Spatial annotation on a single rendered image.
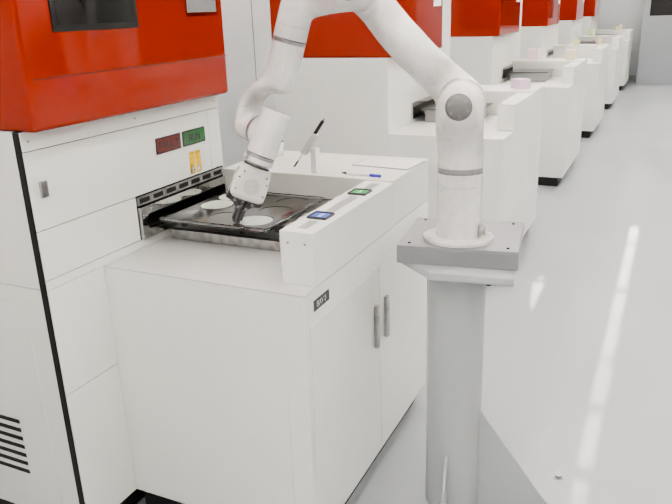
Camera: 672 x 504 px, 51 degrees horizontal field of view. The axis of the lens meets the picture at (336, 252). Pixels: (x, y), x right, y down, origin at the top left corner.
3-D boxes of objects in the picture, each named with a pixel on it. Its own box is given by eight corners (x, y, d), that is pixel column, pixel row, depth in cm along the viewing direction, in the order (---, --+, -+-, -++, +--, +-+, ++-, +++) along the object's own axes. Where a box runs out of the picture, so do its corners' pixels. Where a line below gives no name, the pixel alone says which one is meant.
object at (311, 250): (281, 283, 177) (278, 230, 173) (365, 223, 224) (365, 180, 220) (315, 288, 173) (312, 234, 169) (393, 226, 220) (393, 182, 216)
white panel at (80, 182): (40, 290, 178) (11, 132, 165) (220, 208, 247) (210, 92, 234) (49, 291, 177) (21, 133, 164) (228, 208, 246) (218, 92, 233)
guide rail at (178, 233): (171, 238, 216) (170, 228, 215) (175, 236, 218) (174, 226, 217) (316, 256, 196) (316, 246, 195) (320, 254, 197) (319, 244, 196)
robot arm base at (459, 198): (501, 233, 196) (504, 167, 191) (482, 251, 180) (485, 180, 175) (436, 227, 204) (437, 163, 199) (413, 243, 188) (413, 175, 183)
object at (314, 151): (300, 172, 231) (298, 132, 226) (305, 170, 234) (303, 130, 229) (316, 174, 228) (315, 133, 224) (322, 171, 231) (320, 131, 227)
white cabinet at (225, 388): (139, 511, 221) (102, 267, 194) (286, 372, 303) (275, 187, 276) (322, 571, 194) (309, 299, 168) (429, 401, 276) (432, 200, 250)
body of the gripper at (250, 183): (244, 158, 192) (230, 196, 194) (277, 170, 197) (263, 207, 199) (238, 153, 199) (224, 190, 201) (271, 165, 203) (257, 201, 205)
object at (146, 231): (140, 238, 207) (136, 207, 204) (223, 201, 245) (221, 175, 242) (145, 239, 207) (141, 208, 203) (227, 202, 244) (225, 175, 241)
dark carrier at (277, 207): (164, 219, 209) (164, 217, 209) (228, 192, 239) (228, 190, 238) (264, 230, 195) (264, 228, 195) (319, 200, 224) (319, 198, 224)
